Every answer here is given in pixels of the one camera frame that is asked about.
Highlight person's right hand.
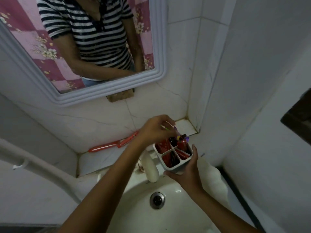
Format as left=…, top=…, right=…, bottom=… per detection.
left=163, top=144, right=204, bottom=192

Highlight person's left hand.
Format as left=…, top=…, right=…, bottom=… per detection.
left=136, top=115, right=182, bottom=150

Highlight white four-compartment holder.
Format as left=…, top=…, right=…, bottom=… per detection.
left=153, top=141, right=193, bottom=173

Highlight person's right forearm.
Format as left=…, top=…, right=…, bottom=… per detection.
left=187, top=186, right=259, bottom=233

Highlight person's left forearm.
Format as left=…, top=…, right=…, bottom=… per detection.
left=58, top=139, right=149, bottom=233

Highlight dark purple-tipped items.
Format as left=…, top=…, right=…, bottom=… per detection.
left=169, top=134, right=189, bottom=142

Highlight red sachet in holder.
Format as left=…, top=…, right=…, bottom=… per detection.
left=155, top=140, right=173, bottom=154

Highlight white faucet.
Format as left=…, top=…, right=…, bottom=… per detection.
left=140, top=150, right=160, bottom=184

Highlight brown wooden block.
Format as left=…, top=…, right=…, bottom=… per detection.
left=106, top=88, right=135, bottom=103

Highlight metal sink drain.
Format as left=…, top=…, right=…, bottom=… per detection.
left=150, top=192, right=166, bottom=210

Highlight black strip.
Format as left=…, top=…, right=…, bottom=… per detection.
left=216, top=166, right=266, bottom=233

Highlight orange plastic tube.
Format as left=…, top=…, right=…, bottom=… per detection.
left=88, top=131, right=140, bottom=153

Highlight white ceramic sink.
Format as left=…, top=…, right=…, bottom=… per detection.
left=97, top=153, right=246, bottom=233

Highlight dark wooden object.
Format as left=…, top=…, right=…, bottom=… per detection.
left=280, top=88, right=311, bottom=146

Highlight white pipe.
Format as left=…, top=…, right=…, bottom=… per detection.
left=0, top=138, right=82, bottom=205

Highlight white-framed wall mirror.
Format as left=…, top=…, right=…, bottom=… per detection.
left=0, top=0, right=168, bottom=106

